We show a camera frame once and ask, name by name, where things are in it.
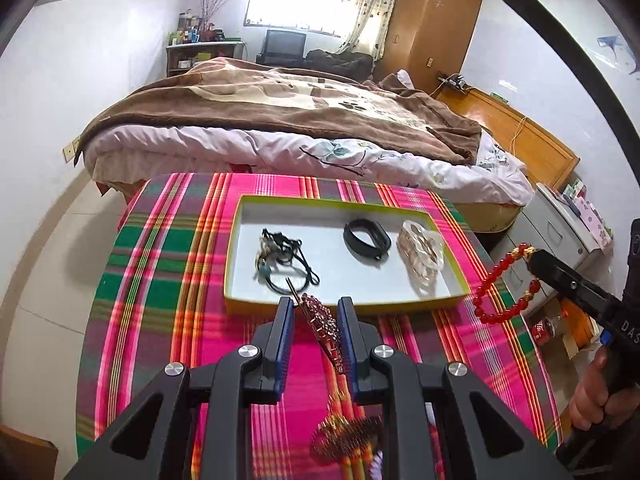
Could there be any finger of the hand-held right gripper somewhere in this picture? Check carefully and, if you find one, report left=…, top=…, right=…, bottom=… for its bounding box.
left=527, top=249, right=619, bottom=322

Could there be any dark red gold beaded bracelet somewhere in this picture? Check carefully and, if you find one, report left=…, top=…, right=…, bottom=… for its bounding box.
left=310, top=395, right=386, bottom=463

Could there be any pink floral box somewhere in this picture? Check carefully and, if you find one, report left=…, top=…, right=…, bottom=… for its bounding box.
left=575, top=195, right=613, bottom=248

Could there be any black wristband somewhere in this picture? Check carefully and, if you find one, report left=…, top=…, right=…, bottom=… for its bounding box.
left=343, top=217, right=391, bottom=261

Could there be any pink green plaid tablecloth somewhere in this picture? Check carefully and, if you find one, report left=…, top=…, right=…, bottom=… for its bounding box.
left=75, top=172, right=563, bottom=480

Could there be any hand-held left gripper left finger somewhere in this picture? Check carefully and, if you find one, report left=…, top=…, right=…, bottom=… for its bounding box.
left=62, top=296, right=296, bottom=480

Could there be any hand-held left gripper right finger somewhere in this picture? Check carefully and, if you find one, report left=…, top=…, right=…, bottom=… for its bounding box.
left=336, top=296, right=576, bottom=480

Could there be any wooden shelf desk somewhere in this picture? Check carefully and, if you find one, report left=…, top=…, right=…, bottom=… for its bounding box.
left=165, top=40, right=247, bottom=78

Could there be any orange cord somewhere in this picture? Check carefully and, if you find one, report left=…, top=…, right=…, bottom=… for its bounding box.
left=510, top=115, right=528, bottom=153

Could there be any brown blanket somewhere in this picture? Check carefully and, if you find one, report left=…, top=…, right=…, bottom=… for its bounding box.
left=75, top=56, right=483, bottom=167

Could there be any vase of bare branches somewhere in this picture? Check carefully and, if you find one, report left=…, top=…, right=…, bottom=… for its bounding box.
left=197, top=0, right=236, bottom=33

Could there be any black cord necklace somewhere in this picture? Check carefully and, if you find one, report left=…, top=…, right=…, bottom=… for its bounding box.
left=255, top=255, right=321, bottom=293

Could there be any grey drawer cabinet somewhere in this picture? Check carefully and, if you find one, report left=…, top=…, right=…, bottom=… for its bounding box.
left=505, top=182, right=613, bottom=281

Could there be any black television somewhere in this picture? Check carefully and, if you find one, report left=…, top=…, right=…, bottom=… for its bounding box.
left=262, top=29, right=308, bottom=58

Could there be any red soda can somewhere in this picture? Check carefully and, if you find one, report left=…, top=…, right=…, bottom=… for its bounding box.
left=531, top=317, right=556, bottom=343

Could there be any row of bottles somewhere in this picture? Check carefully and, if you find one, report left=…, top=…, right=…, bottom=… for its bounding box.
left=167, top=7, right=226, bottom=46

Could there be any patterned curtain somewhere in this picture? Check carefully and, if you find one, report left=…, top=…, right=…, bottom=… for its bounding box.
left=337, top=0, right=401, bottom=58

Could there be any person's right hand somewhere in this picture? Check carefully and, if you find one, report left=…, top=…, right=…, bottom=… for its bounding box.
left=570, top=346, right=619, bottom=431

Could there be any clear hair claw clip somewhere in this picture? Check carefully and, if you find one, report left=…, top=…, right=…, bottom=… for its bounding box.
left=396, top=220, right=446, bottom=296

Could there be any blue wall sticker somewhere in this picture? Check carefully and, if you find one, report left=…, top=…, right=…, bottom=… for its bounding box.
left=595, top=34, right=640, bottom=75

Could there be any yellow shallow box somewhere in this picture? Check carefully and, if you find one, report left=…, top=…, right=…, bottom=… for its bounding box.
left=222, top=194, right=471, bottom=317

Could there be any wooden wardrobe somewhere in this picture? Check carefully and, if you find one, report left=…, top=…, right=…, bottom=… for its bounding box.
left=382, top=0, right=485, bottom=93

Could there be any dark bag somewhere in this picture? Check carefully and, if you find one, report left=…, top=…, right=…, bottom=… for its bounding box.
left=304, top=49, right=375, bottom=78

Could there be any bright window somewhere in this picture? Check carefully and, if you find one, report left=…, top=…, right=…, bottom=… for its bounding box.
left=244, top=0, right=351, bottom=38

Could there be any wooden furniture edge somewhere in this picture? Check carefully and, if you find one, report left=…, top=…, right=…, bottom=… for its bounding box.
left=0, top=425, right=58, bottom=480

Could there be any wooden headboard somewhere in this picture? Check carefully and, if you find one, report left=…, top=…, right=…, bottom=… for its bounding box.
left=432, top=85, right=581, bottom=188

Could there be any red rhinestone hair clip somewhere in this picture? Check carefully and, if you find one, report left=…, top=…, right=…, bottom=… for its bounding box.
left=286, top=277, right=351, bottom=375

